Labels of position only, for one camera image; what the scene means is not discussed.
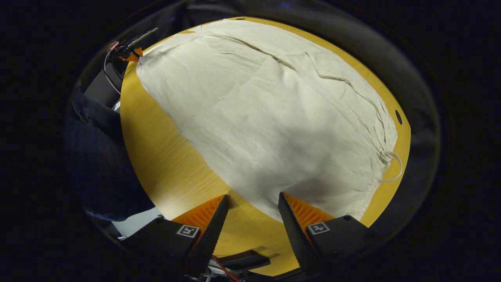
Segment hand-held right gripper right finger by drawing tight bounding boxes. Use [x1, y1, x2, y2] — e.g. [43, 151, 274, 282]
[278, 192, 378, 275]

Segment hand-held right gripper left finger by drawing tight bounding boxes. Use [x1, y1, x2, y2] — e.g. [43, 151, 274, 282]
[119, 194, 230, 278]

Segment person's dark blue clothing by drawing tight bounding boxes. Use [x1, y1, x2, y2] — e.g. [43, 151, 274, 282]
[65, 92, 155, 222]

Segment thin black cable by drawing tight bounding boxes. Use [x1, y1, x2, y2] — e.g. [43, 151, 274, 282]
[103, 49, 123, 95]

